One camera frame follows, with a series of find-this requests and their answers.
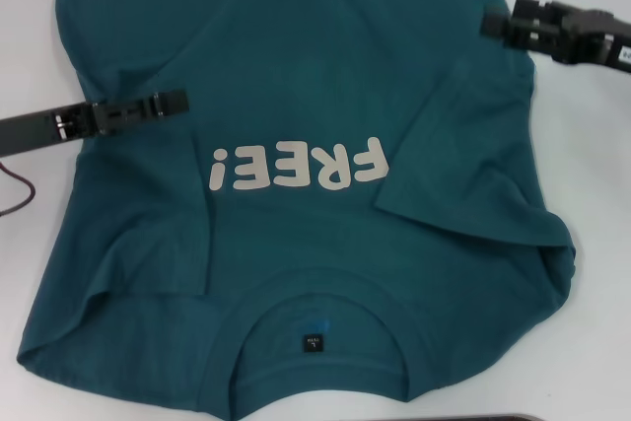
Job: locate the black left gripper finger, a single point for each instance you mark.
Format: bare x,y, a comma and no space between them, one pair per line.
172,101

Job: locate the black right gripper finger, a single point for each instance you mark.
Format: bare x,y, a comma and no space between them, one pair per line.
495,25
526,8

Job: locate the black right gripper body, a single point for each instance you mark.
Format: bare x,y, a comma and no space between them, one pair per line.
599,39

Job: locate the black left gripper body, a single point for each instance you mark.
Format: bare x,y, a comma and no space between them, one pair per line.
27,130

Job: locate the teal FREE print T-shirt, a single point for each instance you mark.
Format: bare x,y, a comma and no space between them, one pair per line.
305,71

